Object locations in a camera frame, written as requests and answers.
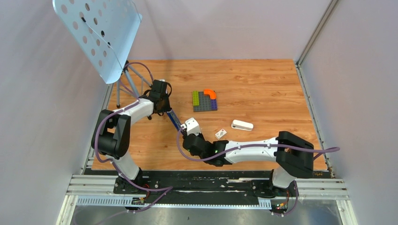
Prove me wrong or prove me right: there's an orange curved brick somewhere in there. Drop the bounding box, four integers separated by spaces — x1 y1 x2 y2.
203 89 216 100

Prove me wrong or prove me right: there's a blue black stapler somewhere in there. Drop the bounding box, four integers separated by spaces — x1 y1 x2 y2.
167 110 182 130

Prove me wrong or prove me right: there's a blue building brick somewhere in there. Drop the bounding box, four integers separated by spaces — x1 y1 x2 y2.
210 99 218 111

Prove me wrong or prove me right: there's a light blue music stand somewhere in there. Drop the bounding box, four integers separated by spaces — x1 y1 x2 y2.
53 0 142 98

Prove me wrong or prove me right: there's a white staple box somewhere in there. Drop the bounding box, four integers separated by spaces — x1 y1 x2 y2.
215 129 227 140

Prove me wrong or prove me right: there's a white stapler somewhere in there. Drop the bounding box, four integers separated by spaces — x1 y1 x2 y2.
231 120 254 131

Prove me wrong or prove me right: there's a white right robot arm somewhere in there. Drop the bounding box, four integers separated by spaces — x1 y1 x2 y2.
179 131 314 196

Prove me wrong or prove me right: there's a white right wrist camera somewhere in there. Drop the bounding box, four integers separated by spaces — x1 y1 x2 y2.
181 117 201 136

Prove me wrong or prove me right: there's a green building brick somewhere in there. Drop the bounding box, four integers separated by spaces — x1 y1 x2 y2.
192 91 199 106

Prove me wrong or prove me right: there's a grey building baseplate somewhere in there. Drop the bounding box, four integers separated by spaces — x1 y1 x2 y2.
192 91 212 112

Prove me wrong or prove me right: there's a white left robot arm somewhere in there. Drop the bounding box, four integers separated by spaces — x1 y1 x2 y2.
92 80 172 194

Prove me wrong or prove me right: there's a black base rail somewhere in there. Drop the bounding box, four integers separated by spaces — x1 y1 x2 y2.
67 170 351 210

